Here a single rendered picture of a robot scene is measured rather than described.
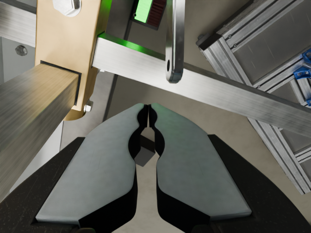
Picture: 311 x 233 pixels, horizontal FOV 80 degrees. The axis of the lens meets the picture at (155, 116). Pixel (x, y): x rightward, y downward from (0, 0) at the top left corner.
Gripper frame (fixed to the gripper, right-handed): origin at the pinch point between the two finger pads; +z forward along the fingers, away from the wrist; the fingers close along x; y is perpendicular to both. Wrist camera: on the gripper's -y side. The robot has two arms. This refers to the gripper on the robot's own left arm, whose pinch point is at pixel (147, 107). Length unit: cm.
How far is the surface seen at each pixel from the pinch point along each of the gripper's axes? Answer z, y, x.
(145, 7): 22.2, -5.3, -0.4
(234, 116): 92, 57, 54
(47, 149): 30, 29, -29
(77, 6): 7.0, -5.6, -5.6
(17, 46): 29.5, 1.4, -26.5
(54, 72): 5.8, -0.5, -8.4
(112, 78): 22.3, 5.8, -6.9
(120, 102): 92, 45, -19
